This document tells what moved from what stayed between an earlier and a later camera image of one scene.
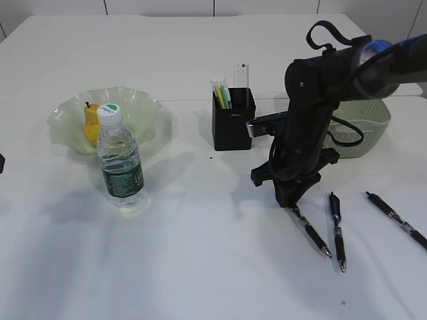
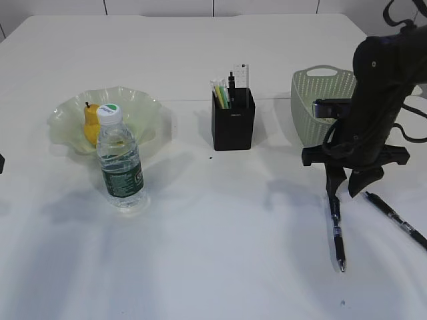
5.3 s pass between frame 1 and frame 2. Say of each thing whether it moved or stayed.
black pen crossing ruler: moved
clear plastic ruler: stayed
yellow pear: stayed
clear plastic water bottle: stayed
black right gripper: moved
